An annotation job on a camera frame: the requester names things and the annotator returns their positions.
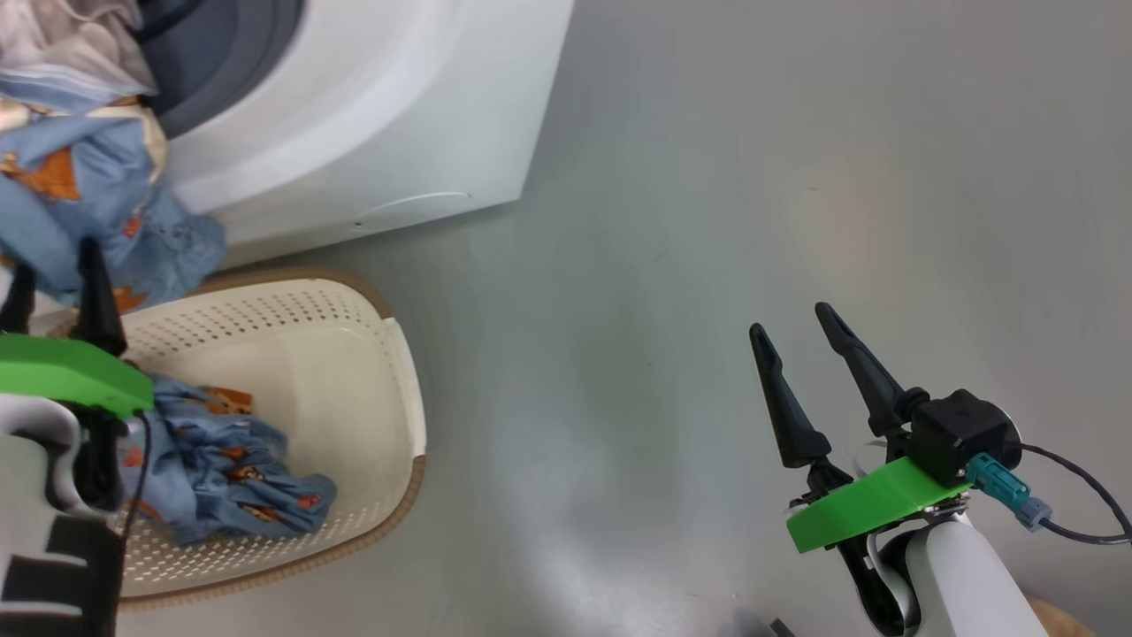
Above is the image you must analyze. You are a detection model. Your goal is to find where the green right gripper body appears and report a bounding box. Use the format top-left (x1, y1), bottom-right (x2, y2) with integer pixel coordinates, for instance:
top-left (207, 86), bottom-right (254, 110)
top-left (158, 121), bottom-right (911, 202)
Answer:
top-left (784, 459), bottom-right (973, 634)

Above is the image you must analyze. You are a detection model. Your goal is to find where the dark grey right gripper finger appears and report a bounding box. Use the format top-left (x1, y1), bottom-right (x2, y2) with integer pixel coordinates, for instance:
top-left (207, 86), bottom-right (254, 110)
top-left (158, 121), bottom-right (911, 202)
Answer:
top-left (748, 322), bottom-right (833, 471)
top-left (814, 302), bottom-right (911, 437)

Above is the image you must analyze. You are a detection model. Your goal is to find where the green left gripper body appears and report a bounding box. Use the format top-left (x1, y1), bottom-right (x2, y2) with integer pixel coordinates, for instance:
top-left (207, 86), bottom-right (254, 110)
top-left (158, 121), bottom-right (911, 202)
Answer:
top-left (0, 334), bottom-right (157, 418)

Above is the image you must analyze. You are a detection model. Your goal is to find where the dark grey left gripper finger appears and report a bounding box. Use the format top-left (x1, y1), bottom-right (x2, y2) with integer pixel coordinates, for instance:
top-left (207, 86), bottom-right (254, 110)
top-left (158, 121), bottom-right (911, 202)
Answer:
top-left (0, 264), bottom-right (37, 337)
top-left (74, 236), bottom-right (128, 357)

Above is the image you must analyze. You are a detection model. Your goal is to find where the blue printed garment white lining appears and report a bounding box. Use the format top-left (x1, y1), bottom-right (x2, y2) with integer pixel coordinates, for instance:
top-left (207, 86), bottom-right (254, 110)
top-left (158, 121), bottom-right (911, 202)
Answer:
top-left (0, 0), bottom-right (228, 315)

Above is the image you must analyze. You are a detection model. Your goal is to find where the white front-load washing machine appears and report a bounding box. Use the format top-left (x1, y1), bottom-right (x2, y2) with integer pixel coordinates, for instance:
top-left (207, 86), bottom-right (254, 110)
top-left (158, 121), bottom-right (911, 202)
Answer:
top-left (131, 0), bottom-right (577, 268)

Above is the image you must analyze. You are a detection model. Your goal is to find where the brown suede shoe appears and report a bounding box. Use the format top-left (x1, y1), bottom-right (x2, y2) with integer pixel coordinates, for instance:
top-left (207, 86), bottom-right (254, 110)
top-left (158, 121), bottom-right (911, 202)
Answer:
top-left (1024, 596), bottom-right (1099, 637)

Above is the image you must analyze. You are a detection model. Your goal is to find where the cream perforated basket brown rim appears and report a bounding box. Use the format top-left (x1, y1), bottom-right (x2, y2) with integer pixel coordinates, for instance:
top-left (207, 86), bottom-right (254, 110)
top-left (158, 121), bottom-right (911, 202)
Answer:
top-left (25, 269), bottom-right (428, 613)

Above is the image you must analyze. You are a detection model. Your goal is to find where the round white filter cover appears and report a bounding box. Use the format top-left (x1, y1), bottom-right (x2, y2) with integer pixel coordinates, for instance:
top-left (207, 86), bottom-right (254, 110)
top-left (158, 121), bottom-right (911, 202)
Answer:
top-left (352, 189), bottom-right (475, 233)

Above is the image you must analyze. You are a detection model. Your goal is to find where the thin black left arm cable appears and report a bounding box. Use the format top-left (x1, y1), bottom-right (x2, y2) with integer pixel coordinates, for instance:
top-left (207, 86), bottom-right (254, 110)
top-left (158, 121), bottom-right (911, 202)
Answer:
top-left (113, 411), bottom-right (153, 551)

